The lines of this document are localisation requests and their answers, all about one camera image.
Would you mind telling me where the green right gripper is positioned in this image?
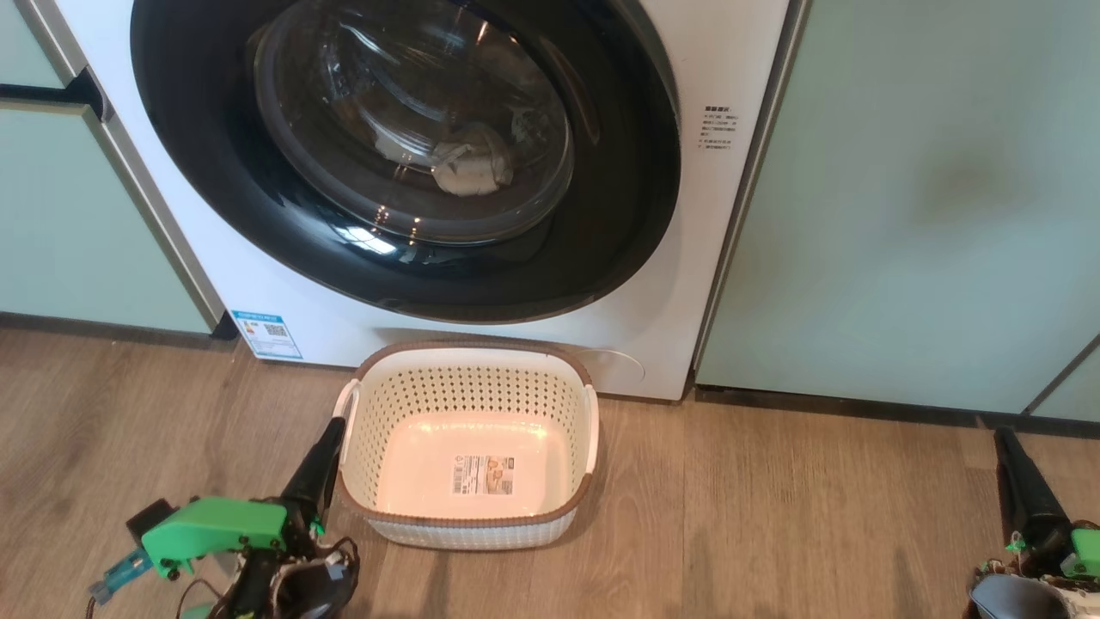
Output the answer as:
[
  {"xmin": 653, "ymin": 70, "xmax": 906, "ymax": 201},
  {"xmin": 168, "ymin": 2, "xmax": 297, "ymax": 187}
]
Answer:
[{"xmin": 995, "ymin": 427, "xmax": 1100, "ymax": 579}]

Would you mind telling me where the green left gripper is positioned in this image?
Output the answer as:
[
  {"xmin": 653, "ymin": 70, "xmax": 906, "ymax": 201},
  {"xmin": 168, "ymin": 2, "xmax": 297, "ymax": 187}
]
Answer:
[{"xmin": 142, "ymin": 417, "xmax": 347, "ymax": 577}]

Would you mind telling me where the round washing machine door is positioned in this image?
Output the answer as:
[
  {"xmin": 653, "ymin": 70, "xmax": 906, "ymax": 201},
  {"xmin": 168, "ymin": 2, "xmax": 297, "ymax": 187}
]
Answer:
[{"xmin": 131, "ymin": 0, "xmax": 681, "ymax": 325}]

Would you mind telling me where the cream white garment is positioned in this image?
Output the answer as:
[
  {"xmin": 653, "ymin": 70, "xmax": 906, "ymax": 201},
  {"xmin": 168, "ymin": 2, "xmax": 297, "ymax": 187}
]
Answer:
[{"xmin": 430, "ymin": 125, "xmax": 515, "ymax": 199}]

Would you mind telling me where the cream laundry basket brown rim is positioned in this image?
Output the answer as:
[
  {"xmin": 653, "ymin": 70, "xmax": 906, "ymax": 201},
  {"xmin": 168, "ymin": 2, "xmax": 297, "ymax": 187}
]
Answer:
[{"xmin": 333, "ymin": 341, "xmax": 600, "ymax": 551}]

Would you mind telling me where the product label sticker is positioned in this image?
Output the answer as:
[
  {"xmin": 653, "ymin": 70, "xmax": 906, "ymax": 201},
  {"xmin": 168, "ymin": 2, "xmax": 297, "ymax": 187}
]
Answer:
[{"xmin": 449, "ymin": 455, "xmax": 516, "ymax": 497}]

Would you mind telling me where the white front-load washing machine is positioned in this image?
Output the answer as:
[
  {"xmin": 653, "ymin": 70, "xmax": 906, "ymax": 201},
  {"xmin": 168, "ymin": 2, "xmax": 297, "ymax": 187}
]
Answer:
[{"xmin": 52, "ymin": 0, "xmax": 791, "ymax": 401}]

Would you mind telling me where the steel washer drum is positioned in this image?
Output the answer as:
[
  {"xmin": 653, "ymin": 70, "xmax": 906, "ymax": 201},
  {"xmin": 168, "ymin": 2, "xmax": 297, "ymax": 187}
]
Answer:
[{"xmin": 258, "ymin": 0, "xmax": 572, "ymax": 242}]

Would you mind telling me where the narrow pale green cabinet panel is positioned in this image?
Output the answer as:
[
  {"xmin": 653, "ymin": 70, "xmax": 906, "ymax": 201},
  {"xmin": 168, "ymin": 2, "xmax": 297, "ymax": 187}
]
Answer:
[{"xmin": 1027, "ymin": 340, "xmax": 1100, "ymax": 422}]

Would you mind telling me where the blue energy label sticker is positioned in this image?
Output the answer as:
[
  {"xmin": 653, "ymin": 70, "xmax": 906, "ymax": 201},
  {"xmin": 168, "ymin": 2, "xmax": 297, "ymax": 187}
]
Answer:
[{"xmin": 230, "ymin": 309, "xmax": 303, "ymax": 360}]

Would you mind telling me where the dark cabinet plinth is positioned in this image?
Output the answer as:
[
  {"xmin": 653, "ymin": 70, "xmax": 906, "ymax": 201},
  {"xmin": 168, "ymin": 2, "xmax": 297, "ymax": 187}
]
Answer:
[
  {"xmin": 694, "ymin": 384, "xmax": 1100, "ymax": 435},
  {"xmin": 0, "ymin": 311, "xmax": 238, "ymax": 350}
]

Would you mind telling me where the teal connector piece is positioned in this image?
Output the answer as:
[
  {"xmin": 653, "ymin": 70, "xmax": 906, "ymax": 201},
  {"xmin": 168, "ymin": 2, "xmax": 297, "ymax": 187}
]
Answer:
[{"xmin": 90, "ymin": 550, "xmax": 154, "ymax": 603}]

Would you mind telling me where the wide pale green cabinet panel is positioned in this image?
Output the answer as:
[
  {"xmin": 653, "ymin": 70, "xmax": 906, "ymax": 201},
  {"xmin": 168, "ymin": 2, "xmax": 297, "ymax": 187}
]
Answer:
[{"xmin": 694, "ymin": 0, "xmax": 1100, "ymax": 415}]

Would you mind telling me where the round white filter cover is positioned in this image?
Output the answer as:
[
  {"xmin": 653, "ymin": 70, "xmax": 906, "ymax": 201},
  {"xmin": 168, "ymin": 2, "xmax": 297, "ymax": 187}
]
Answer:
[{"xmin": 571, "ymin": 346, "xmax": 645, "ymax": 393}]

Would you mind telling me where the pale green cabinet drawer front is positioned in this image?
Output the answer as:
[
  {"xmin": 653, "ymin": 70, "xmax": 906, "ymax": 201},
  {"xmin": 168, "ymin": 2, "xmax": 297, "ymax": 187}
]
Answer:
[{"xmin": 0, "ymin": 0, "xmax": 65, "ymax": 87}]

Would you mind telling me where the thin black left gripper cable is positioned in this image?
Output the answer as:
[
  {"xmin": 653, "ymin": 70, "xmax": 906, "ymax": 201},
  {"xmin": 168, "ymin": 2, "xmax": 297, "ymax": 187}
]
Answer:
[{"xmin": 84, "ymin": 537, "xmax": 362, "ymax": 619}]

